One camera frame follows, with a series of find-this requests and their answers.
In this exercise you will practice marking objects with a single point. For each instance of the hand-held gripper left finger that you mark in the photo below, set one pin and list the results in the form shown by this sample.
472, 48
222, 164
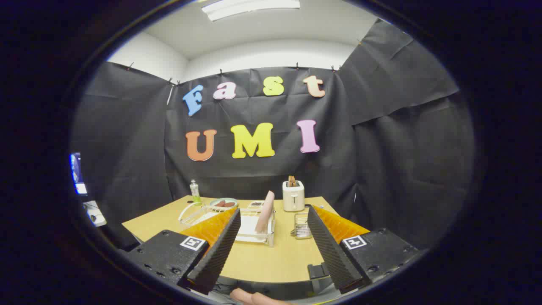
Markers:
216, 254

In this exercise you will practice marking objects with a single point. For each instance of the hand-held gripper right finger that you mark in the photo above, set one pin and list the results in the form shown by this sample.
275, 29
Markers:
332, 254

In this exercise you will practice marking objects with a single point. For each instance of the white dish rack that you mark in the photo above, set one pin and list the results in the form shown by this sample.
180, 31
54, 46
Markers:
247, 231

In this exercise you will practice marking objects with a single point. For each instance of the pink plate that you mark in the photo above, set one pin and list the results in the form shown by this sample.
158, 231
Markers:
266, 212

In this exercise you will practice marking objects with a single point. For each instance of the pale green plate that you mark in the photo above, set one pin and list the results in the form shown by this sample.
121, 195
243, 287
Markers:
223, 199

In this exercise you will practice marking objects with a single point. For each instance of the black table clamp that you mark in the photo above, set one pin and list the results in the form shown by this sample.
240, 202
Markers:
317, 271

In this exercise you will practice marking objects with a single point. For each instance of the clear bottle with green liquid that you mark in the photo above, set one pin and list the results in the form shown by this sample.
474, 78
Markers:
195, 195

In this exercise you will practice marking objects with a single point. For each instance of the cream toaster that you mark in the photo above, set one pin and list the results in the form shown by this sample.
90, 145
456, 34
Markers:
293, 199

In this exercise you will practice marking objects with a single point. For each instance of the brown toast slice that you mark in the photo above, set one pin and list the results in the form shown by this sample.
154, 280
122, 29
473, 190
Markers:
292, 182

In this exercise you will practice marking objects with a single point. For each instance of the black backdrop cloth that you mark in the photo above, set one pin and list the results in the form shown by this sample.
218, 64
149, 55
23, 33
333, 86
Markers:
254, 169

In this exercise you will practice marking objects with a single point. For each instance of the white side desk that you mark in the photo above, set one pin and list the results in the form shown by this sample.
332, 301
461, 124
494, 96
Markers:
95, 212

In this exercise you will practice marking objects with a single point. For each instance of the computer monitor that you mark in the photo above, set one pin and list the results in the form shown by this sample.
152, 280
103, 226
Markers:
78, 173

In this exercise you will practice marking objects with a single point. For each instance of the white ceiling light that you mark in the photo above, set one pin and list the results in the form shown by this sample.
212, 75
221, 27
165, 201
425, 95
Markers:
250, 7

